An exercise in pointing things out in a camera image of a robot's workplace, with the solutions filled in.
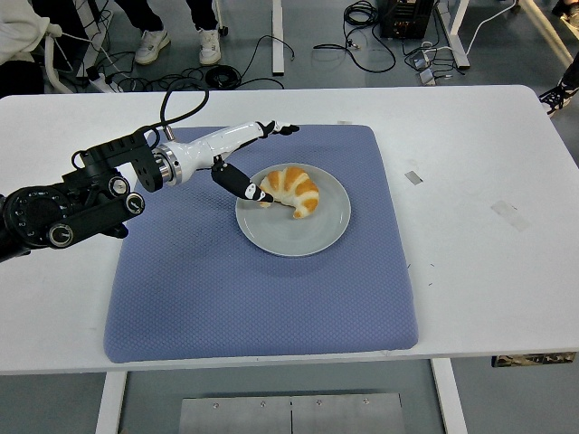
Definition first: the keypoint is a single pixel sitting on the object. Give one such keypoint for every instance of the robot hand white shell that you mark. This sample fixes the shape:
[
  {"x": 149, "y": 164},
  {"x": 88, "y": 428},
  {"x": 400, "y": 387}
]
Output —
[{"x": 217, "y": 138}]

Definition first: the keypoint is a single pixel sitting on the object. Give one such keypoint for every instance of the croissant bread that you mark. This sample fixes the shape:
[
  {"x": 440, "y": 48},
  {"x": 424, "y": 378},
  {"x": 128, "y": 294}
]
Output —
[{"x": 298, "y": 185}]

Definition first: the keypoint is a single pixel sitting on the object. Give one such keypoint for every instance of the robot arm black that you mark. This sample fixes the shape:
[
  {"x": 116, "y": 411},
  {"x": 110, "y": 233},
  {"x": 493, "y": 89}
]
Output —
[{"x": 36, "y": 217}]

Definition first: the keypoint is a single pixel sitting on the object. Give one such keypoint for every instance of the person's foot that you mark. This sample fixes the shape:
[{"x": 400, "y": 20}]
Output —
[
  {"x": 209, "y": 47},
  {"x": 558, "y": 97},
  {"x": 151, "y": 47}
]

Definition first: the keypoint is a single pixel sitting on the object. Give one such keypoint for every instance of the grey round plate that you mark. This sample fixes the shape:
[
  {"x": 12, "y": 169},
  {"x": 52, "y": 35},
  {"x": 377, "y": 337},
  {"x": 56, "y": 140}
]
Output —
[{"x": 289, "y": 237}]

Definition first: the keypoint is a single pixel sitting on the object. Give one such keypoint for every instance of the person's leg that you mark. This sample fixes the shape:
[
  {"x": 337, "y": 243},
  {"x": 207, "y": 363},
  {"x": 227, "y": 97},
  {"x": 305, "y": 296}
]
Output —
[
  {"x": 201, "y": 13},
  {"x": 140, "y": 16}
]

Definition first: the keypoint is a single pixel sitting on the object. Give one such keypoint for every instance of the white power strip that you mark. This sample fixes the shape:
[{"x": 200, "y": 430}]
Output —
[{"x": 103, "y": 83}]

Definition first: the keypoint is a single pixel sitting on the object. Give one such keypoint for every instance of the blue quilted mat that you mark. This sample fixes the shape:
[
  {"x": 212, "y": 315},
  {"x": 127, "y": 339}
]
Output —
[{"x": 203, "y": 294}]

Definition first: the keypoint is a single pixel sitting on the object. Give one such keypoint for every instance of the small grey tape piece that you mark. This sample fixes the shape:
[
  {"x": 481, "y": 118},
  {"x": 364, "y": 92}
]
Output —
[{"x": 413, "y": 177}]

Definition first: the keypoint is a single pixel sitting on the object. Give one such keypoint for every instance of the grey power adapter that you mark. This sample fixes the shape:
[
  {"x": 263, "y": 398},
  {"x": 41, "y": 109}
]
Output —
[
  {"x": 427, "y": 77},
  {"x": 419, "y": 59}
]

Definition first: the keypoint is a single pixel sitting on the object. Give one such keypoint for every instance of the black equipment box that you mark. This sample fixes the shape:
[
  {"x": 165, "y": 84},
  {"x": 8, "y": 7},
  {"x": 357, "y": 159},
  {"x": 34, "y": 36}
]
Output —
[{"x": 405, "y": 18}]

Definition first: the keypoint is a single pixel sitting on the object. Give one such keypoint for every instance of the person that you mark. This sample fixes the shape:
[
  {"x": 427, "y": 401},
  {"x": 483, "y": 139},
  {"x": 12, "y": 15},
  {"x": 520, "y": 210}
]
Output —
[{"x": 18, "y": 27}]

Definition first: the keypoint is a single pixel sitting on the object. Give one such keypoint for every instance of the white background table leg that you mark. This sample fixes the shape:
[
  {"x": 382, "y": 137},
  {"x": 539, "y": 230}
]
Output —
[{"x": 454, "y": 31}]

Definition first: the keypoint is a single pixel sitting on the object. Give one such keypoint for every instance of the large clear tape piece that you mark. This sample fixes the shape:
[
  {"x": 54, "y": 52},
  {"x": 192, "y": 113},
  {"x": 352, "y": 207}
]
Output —
[{"x": 510, "y": 215}]

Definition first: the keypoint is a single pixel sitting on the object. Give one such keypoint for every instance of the control box under table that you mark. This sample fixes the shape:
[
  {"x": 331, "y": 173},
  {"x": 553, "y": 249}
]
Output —
[{"x": 534, "y": 359}]

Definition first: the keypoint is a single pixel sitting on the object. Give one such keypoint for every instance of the white background table post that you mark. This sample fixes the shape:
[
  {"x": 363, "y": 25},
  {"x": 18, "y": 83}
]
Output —
[{"x": 277, "y": 36}]

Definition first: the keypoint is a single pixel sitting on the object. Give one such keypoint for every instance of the white chair frame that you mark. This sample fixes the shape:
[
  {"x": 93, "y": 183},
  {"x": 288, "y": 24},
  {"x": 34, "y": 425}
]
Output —
[{"x": 53, "y": 74}]

